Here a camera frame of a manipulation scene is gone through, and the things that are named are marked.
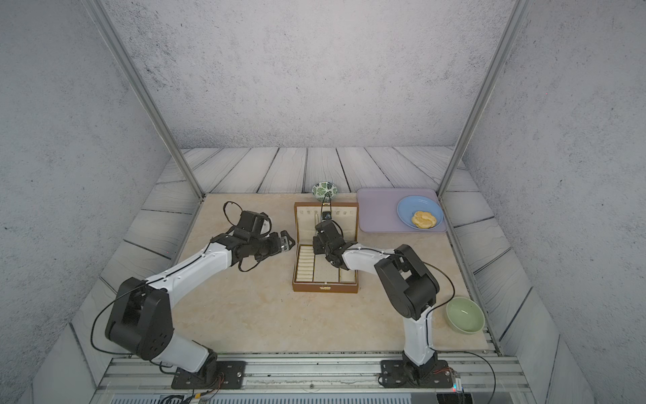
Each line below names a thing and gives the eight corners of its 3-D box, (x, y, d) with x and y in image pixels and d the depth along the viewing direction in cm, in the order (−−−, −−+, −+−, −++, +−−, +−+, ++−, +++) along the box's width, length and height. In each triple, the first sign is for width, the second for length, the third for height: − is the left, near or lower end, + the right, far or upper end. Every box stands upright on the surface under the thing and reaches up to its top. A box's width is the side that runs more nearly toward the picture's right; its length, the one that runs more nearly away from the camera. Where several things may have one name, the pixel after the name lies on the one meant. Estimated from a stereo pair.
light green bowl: (447, 336, 81) (453, 331, 77) (438, 303, 88) (443, 296, 84) (482, 336, 81) (490, 331, 77) (470, 303, 88) (477, 296, 84)
